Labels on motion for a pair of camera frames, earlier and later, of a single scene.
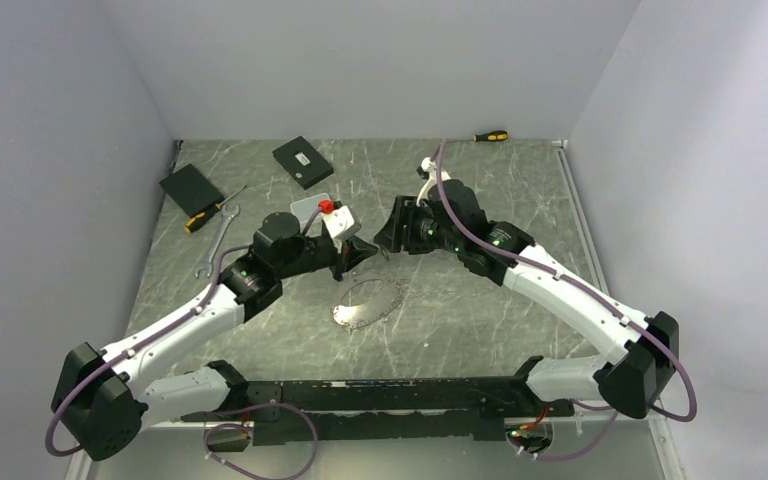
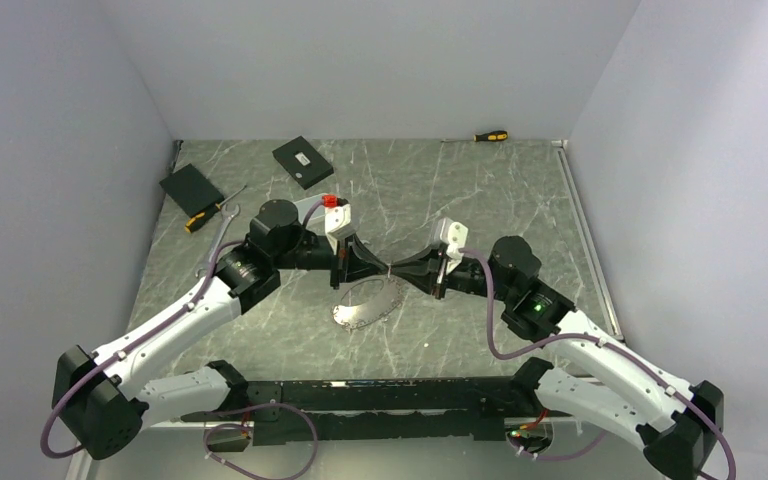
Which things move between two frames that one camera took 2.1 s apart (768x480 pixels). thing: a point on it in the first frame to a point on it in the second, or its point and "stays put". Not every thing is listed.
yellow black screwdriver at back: [495, 135] stays put
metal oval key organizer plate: [366, 301] stays put
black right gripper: [404, 212] to [427, 264]
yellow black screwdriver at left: [194, 222] stays put
